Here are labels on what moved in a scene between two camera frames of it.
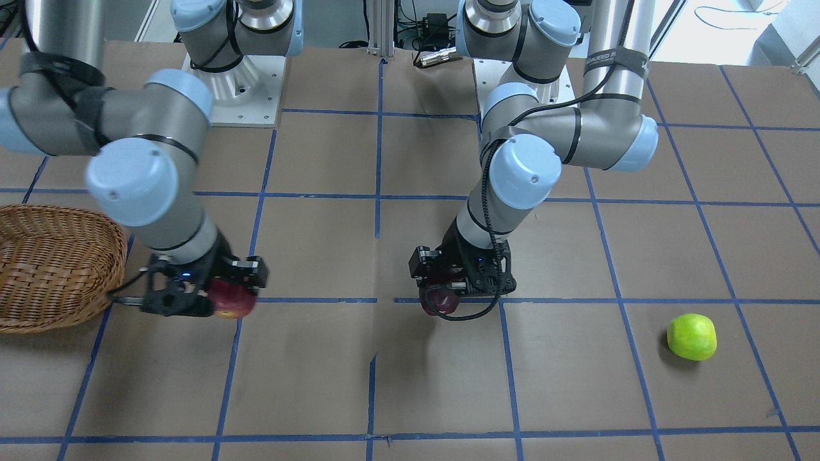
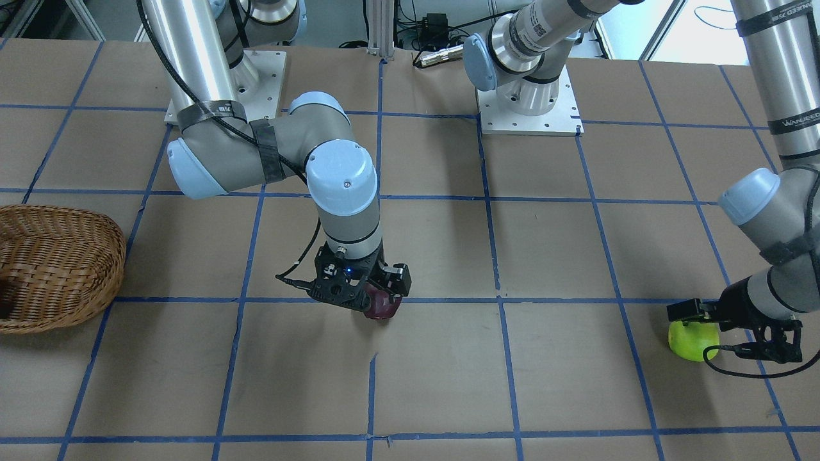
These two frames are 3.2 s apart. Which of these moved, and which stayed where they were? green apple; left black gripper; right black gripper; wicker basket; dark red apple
Moved: right black gripper; left black gripper; dark red apple
Stayed: wicker basket; green apple
